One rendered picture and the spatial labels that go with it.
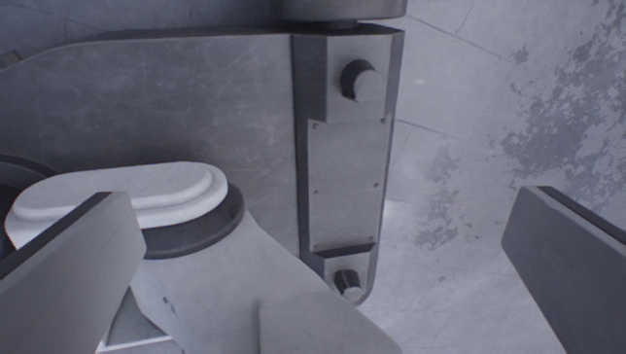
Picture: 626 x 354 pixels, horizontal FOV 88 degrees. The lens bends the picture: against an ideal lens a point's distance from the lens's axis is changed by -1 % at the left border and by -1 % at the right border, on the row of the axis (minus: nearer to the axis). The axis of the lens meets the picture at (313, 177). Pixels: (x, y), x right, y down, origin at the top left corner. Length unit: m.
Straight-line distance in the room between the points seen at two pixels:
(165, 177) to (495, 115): 0.71
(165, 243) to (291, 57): 0.27
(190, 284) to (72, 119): 0.28
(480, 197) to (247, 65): 0.71
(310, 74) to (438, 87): 0.38
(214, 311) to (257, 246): 0.08
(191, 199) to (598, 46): 0.90
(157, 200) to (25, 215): 0.12
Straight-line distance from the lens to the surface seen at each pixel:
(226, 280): 0.31
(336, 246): 0.58
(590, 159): 1.16
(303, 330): 0.24
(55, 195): 0.41
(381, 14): 0.45
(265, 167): 0.50
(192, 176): 0.37
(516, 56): 0.84
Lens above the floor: 0.61
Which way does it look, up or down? 58 degrees down
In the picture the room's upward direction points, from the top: 157 degrees clockwise
